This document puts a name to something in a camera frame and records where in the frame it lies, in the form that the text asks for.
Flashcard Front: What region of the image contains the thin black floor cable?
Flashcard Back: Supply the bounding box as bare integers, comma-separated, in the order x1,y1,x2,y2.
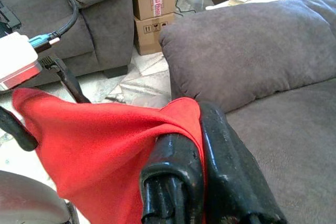
174,0,197,15

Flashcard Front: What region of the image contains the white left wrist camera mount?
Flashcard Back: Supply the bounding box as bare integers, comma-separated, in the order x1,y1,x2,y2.
0,31,43,92

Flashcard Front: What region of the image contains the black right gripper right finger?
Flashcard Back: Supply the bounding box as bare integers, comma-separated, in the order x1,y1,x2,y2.
199,102,288,224

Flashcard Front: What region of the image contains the black cable with blue plug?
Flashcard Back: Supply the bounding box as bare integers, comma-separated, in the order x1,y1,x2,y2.
0,0,79,53

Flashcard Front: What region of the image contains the cardboard box with printed symbols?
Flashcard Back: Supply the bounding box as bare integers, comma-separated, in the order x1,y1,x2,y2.
133,13,175,56

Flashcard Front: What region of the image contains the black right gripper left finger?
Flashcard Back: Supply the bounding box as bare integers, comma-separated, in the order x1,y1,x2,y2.
140,133,205,224

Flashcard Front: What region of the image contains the red pillow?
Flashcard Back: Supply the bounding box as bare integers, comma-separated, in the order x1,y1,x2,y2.
12,87,208,224

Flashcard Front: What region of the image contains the grey fabric sofa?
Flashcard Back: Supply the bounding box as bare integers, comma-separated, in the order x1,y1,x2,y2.
159,0,336,224
0,0,135,88

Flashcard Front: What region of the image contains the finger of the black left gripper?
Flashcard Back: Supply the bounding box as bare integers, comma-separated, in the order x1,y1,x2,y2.
54,60,92,104
0,105,39,152

